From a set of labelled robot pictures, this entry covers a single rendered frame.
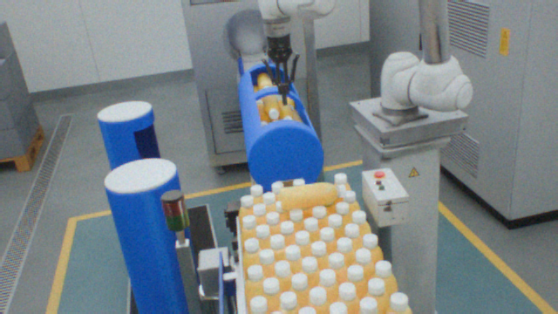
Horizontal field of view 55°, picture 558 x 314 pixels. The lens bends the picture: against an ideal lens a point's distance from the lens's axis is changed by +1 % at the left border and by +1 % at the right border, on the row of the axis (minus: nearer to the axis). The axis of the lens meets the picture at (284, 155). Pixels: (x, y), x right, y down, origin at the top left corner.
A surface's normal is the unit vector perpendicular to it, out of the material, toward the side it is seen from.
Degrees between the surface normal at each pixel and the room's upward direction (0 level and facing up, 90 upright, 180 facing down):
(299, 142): 90
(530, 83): 90
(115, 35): 90
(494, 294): 0
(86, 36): 90
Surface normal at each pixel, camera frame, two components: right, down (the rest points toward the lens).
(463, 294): -0.09, -0.90
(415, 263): 0.24, 0.40
